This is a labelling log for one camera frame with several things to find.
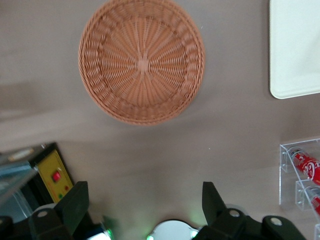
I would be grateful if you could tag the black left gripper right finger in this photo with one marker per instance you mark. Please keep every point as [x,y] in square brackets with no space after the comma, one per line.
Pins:
[217,220]

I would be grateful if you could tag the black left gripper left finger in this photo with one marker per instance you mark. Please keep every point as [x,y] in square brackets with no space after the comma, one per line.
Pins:
[72,212]

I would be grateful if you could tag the brown wicker basket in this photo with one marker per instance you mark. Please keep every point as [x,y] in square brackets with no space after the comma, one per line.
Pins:
[142,62]

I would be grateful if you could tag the cream plastic tray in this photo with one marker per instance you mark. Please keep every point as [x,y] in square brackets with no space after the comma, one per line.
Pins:
[295,50]

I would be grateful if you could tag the black box with yellow panel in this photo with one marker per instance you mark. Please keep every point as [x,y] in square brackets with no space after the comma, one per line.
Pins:
[53,175]

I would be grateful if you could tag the clear plastic storage bin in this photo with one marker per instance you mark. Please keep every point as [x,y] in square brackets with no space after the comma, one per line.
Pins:
[15,185]

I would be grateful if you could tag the clear acrylic bottle rack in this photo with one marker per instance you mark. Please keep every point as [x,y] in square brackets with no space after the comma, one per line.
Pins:
[283,175]

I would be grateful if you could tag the red Coca-Cola bottle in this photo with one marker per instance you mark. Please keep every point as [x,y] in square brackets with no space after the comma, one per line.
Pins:
[315,202]
[306,166]

